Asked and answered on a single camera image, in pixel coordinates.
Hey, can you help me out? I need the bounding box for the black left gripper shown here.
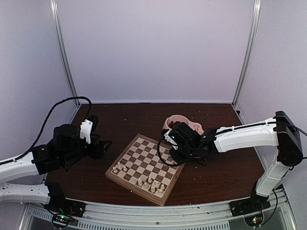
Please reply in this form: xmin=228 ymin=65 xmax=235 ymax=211
xmin=61 ymin=134 xmax=112 ymax=165

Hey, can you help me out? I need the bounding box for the pink double bowl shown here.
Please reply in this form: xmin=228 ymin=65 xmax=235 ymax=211
xmin=163 ymin=115 xmax=204 ymax=135

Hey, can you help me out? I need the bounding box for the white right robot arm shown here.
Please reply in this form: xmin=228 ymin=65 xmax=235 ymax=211
xmin=162 ymin=111 xmax=304 ymax=212

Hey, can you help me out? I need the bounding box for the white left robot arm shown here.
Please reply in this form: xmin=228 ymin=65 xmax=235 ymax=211
xmin=0 ymin=120 xmax=112 ymax=213

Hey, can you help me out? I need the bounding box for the dark chess pieces pile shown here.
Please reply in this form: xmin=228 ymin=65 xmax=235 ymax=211
xmin=168 ymin=121 xmax=180 ymax=129

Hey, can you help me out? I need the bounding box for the wooden chess board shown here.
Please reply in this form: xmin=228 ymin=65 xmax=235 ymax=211
xmin=105 ymin=134 xmax=185 ymax=206

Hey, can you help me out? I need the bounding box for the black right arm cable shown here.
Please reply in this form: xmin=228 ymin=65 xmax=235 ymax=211
xmin=157 ymin=138 xmax=209 ymax=167

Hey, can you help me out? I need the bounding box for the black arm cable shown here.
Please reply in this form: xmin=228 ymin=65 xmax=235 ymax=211
xmin=157 ymin=138 xmax=209 ymax=167
xmin=0 ymin=96 xmax=93 ymax=163

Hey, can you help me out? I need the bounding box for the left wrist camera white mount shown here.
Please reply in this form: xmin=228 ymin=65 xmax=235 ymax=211
xmin=80 ymin=115 xmax=99 ymax=144

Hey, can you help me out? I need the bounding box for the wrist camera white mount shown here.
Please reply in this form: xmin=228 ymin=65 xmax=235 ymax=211
xmin=162 ymin=129 xmax=178 ymax=150
xmin=80 ymin=115 xmax=99 ymax=144

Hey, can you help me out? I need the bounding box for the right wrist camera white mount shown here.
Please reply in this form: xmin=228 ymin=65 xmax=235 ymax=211
xmin=162 ymin=129 xmax=178 ymax=150

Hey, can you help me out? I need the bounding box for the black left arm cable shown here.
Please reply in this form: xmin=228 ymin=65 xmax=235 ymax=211
xmin=0 ymin=96 xmax=93 ymax=163

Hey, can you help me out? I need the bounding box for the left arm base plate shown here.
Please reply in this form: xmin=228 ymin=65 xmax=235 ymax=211
xmin=43 ymin=199 xmax=86 ymax=218

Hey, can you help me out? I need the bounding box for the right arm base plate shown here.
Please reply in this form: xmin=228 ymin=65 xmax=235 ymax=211
xmin=229 ymin=198 xmax=271 ymax=217

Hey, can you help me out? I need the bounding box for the front aluminium rail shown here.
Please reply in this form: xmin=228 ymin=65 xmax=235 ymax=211
xmin=17 ymin=189 xmax=298 ymax=230

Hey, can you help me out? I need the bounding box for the left aluminium frame post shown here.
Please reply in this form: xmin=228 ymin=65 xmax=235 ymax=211
xmin=50 ymin=0 xmax=77 ymax=97

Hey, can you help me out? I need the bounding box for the aluminium frame post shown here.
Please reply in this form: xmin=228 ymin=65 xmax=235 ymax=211
xmin=232 ymin=0 xmax=262 ymax=107
xmin=50 ymin=0 xmax=77 ymax=97

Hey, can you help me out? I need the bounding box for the right aluminium frame post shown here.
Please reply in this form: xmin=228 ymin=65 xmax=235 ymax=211
xmin=232 ymin=0 xmax=262 ymax=107

